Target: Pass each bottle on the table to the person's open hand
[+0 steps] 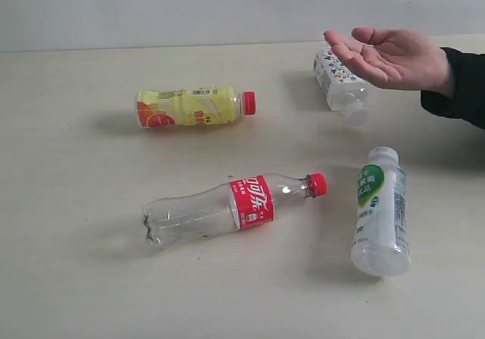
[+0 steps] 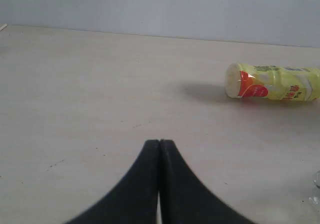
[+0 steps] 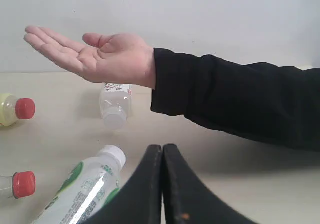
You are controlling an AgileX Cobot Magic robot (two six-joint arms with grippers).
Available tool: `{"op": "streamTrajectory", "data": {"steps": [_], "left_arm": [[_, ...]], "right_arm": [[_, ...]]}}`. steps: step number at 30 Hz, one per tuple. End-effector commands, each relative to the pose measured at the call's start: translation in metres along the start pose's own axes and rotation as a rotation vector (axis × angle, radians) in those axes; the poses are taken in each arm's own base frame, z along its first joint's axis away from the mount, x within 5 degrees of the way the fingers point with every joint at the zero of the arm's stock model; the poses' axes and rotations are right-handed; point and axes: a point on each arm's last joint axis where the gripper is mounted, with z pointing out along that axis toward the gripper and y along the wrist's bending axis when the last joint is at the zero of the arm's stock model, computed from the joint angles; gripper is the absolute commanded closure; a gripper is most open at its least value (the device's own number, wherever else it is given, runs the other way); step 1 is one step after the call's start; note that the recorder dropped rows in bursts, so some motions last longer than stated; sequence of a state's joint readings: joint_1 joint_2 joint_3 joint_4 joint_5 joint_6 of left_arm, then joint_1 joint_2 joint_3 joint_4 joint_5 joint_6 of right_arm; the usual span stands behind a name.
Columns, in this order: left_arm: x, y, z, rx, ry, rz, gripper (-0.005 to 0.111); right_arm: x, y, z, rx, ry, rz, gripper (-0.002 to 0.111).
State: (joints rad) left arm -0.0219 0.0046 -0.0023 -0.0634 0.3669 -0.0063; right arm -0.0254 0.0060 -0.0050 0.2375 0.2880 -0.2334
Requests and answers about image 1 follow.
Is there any white bottle colourful pattern label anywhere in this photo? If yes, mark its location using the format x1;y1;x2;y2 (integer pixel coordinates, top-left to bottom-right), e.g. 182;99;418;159
313;42;369;127

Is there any clear cola bottle red label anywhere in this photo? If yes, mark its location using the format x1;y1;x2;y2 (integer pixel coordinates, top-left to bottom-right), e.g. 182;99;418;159
142;173;327;249

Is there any yellow juice bottle red cap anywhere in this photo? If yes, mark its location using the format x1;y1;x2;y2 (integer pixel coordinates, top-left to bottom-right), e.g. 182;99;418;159
135;86;256;128

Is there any white bottle green heart label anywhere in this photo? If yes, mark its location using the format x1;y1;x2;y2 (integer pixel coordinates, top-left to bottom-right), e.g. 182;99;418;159
350;146;411;278

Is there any person's open bare hand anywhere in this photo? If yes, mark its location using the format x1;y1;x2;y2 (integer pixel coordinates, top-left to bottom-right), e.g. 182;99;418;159
324;27;455;99

